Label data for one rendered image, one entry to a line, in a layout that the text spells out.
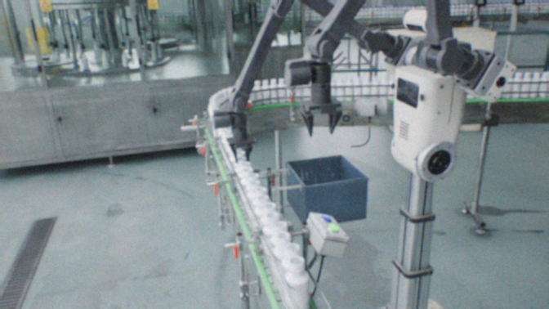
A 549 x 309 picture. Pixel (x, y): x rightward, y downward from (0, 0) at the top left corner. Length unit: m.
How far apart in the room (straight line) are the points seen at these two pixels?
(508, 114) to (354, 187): 1.68
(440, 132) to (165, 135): 3.64
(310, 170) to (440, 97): 0.94
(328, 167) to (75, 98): 3.10
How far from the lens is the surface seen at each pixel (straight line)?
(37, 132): 4.97
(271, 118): 3.14
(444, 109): 1.60
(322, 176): 2.34
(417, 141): 1.62
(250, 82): 1.62
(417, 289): 1.99
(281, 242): 1.20
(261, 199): 1.43
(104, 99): 4.78
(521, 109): 3.51
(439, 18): 1.35
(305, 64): 1.19
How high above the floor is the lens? 1.81
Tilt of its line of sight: 21 degrees down
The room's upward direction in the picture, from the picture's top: 2 degrees counter-clockwise
